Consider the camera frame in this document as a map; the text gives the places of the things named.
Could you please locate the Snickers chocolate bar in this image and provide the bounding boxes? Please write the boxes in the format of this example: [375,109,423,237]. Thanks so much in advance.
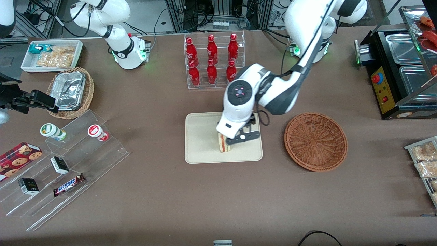
[53,173,86,197]

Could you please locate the green yogurt cup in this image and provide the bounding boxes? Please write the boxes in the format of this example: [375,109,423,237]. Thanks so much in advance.
[40,123,67,141]

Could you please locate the clear snack bag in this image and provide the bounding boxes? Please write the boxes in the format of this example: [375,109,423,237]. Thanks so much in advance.
[414,161,437,178]
[410,141,437,161]

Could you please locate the tray of packaged snacks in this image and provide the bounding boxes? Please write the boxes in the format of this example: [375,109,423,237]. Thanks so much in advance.
[404,136,437,209]

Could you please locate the green snack packet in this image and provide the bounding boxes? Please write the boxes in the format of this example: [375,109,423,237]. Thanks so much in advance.
[29,44,52,54]

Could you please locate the clear acrylic bottle rack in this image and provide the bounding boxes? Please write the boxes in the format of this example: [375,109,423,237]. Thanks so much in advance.
[184,31,245,90]

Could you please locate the steel food pan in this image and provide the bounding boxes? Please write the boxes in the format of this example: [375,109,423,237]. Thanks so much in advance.
[385,33,424,65]
[399,65,437,103]

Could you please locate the triangular sandwich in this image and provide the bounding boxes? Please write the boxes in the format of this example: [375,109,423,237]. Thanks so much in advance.
[218,133,231,153]

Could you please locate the black food warmer machine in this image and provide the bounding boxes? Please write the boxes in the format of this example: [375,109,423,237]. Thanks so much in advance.
[354,5,437,120]

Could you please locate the light wicker basket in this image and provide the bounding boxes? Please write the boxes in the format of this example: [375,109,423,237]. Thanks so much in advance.
[47,67,94,119]

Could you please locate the small black carton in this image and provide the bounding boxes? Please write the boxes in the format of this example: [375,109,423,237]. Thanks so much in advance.
[50,156,69,175]
[18,178,40,195]

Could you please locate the black cable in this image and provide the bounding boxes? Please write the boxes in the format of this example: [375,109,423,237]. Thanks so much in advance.
[297,231,343,246]

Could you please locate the red tartan cookie box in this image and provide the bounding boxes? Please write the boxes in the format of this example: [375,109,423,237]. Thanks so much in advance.
[0,142,43,181]

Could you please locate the beige rectangular tray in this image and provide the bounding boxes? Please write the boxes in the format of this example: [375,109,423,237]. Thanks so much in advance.
[185,112,263,164]

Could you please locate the white rectangular bin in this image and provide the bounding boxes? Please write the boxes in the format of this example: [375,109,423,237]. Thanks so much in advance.
[20,40,83,73]

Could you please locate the brown wicker basket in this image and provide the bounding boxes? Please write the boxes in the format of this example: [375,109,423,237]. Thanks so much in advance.
[284,112,348,172]

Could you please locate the clear acrylic tiered shelf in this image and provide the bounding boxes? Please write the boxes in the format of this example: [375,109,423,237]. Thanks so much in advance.
[0,109,130,232]

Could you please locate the red cola bottle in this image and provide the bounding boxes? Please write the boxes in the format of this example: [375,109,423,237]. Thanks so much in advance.
[207,59,217,85]
[228,33,239,62]
[189,61,201,86]
[207,35,218,64]
[185,37,198,65]
[226,60,237,82]

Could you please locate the clear chips bag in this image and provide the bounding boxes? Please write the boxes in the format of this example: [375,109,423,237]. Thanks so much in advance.
[36,46,76,68]

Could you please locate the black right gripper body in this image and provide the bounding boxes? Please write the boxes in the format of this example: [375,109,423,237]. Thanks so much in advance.
[0,73,23,115]

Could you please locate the red strawberry yogurt cup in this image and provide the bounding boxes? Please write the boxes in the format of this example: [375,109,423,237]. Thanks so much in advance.
[87,124,110,142]

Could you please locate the aluminium foil tray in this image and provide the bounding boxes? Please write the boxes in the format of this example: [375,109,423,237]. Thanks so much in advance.
[54,71,86,110]

